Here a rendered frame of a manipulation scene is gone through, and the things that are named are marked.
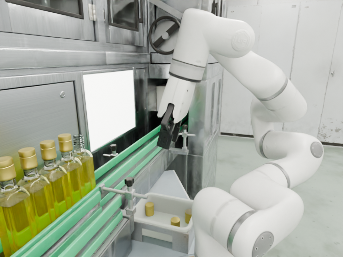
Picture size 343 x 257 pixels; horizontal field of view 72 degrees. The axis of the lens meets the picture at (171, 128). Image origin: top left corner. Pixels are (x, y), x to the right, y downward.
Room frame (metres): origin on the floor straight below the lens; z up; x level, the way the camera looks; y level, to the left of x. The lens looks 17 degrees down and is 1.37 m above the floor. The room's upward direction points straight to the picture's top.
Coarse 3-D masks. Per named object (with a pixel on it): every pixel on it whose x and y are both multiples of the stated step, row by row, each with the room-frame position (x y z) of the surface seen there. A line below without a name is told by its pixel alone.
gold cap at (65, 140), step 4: (60, 136) 0.61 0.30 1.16; (64, 136) 0.61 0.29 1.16; (68, 136) 0.61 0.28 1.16; (60, 140) 0.61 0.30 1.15; (64, 140) 0.61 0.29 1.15; (68, 140) 0.61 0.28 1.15; (60, 144) 0.61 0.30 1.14; (64, 144) 0.61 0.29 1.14; (68, 144) 0.61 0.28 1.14; (60, 148) 0.61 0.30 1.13; (64, 148) 0.61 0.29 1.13; (68, 148) 0.61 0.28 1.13; (72, 148) 0.62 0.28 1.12
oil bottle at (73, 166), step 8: (64, 160) 0.61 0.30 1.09; (72, 160) 0.61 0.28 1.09; (72, 168) 0.60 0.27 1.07; (80, 168) 0.63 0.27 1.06; (72, 176) 0.60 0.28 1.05; (80, 176) 0.62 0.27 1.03; (72, 184) 0.59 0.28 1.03; (80, 184) 0.62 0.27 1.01; (72, 192) 0.59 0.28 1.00; (80, 192) 0.62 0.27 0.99; (72, 200) 0.59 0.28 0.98
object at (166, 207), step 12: (144, 204) 0.80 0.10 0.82; (156, 204) 0.83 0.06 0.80; (168, 204) 0.81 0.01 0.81; (180, 204) 0.80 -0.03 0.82; (144, 216) 0.79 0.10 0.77; (156, 216) 0.79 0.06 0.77; (168, 216) 0.79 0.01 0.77; (180, 216) 0.79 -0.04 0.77; (168, 228) 0.65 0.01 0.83; (180, 228) 0.64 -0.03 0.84
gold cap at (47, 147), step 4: (44, 140) 0.58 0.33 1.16; (48, 140) 0.58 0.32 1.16; (52, 140) 0.58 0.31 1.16; (40, 144) 0.55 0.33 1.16; (44, 144) 0.55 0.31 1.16; (48, 144) 0.56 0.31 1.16; (52, 144) 0.56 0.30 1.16; (40, 148) 0.56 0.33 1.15; (44, 148) 0.55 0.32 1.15; (48, 148) 0.55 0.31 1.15; (52, 148) 0.56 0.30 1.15; (44, 152) 0.55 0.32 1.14; (48, 152) 0.55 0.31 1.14; (52, 152) 0.56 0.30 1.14; (44, 156) 0.55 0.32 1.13; (48, 156) 0.55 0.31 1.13; (52, 156) 0.56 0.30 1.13; (56, 156) 0.57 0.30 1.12
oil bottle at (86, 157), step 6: (84, 150) 0.68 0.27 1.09; (78, 156) 0.65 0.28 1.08; (84, 156) 0.66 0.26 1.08; (90, 156) 0.68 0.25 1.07; (84, 162) 0.65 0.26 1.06; (90, 162) 0.68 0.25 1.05; (84, 168) 0.65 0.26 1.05; (90, 168) 0.68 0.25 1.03; (84, 174) 0.65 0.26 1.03; (90, 174) 0.67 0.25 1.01; (84, 180) 0.65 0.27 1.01; (90, 180) 0.67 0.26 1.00; (90, 186) 0.67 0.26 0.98
